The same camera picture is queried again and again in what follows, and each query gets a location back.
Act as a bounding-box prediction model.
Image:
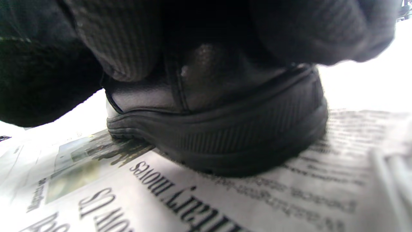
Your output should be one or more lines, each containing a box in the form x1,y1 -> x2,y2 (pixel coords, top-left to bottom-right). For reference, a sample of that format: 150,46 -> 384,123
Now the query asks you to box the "person's right hand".
0,0 -> 401,128

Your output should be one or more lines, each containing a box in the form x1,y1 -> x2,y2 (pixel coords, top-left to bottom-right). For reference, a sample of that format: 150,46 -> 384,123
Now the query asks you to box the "black leather shoe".
101,42 -> 329,178

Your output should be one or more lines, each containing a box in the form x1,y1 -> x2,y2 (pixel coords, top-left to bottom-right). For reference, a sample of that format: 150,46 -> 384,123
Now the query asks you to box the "printed newspaper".
0,108 -> 412,232

